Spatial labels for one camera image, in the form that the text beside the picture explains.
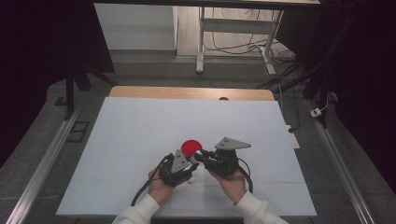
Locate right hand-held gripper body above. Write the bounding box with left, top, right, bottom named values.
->
left=206, top=136, right=252, bottom=179

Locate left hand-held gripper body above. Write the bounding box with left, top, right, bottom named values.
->
left=158, top=148, right=194, bottom=188

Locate round red ink pad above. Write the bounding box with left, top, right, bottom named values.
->
left=180, top=139, right=204, bottom=158

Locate white paper sheet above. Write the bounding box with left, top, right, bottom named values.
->
left=170, top=164, right=205, bottom=210

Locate person's left hand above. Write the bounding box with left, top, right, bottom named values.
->
left=147, top=167, right=176, bottom=206

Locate person's right hand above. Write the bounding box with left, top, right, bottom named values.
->
left=207, top=170, right=248, bottom=206

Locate large white table mat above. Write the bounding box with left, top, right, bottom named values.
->
left=55, top=96, right=318, bottom=217

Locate wooden table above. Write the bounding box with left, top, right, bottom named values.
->
left=108, top=85, right=276, bottom=102

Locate black stand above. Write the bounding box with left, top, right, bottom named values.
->
left=256, top=62, right=331, bottom=129
left=64, top=66, right=120, bottom=121

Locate black curtain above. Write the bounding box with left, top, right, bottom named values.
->
left=275, top=0, right=396, bottom=194
left=0, top=0, right=116, bottom=169

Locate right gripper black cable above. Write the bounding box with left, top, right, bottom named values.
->
left=236, top=158, right=254, bottom=194

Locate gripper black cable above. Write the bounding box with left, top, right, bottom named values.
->
left=236, top=158, right=254, bottom=194
left=130, top=153, right=174, bottom=207

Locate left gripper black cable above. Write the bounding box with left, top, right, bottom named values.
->
left=130, top=153, right=174, bottom=207

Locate bundle of black floor cables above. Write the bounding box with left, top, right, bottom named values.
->
left=204, top=7, right=297, bottom=63

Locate black rectangular floor frame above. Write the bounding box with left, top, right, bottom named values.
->
left=66, top=120, right=91, bottom=144

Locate metal floor rail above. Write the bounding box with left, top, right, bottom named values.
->
left=306, top=99, right=376, bottom=224
left=6, top=106, right=82, bottom=224

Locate white desk frame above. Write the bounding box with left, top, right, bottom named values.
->
left=195, top=6, right=285, bottom=76

